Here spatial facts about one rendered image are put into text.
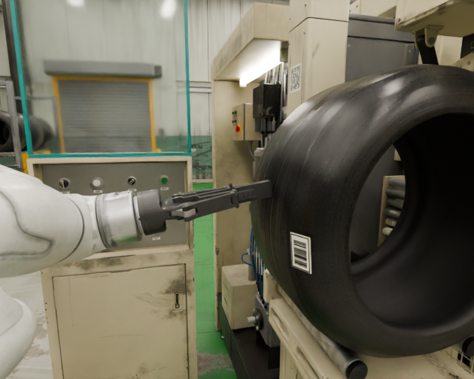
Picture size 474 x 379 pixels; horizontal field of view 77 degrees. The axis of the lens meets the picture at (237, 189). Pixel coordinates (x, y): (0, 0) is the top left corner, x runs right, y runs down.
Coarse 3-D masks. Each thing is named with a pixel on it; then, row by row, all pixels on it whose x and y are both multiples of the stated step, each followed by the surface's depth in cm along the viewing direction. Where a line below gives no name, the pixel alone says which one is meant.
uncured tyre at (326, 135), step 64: (320, 128) 49; (384, 128) 46; (448, 128) 73; (320, 192) 47; (448, 192) 81; (320, 256) 48; (384, 256) 85; (448, 256) 77; (320, 320) 53; (384, 320) 71; (448, 320) 58
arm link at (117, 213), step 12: (120, 192) 51; (132, 192) 50; (96, 204) 46; (108, 204) 46; (120, 204) 47; (132, 204) 47; (108, 216) 46; (120, 216) 46; (132, 216) 46; (108, 228) 46; (120, 228) 46; (132, 228) 47; (108, 240) 46; (120, 240) 47; (132, 240) 48
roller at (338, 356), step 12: (288, 300) 81; (300, 312) 75; (324, 336) 64; (324, 348) 64; (336, 348) 61; (336, 360) 59; (348, 360) 57; (360, 360) 57; (348, 372) 56; (360, 372) 56
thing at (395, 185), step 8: (384, 176) 109; (392, 176) 110; (400, 176) 110; (384, 184) 109; (392, 184) 108; (400, 184) 104; (384, 192) 110; (392, 192) 106; (400, 192) 103; (384, 200) 110; (392, 200) 108; (400, 200) 105; (384, 208) 111; (392, 208) 109; (400, 208) 113; (384, 216) 112; (392, 216) 107; (384, 224) 112; (392, 224) 108; (384, 232) 111
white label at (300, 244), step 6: (294, 234) 48; (294, 240) 49; (300, 240) 47; (306, 240) 46; (294, 246) 49; (300, 246) 48; (306, 246) 47; (294, 252) 49; (300, 252) 48; (306, 252) 47; (294, 258) 49; (300, 258) 48; (306, 258) 47; (294, 264) 50; (300, 264) 48; (306, 264) 47; (306, 270) 48
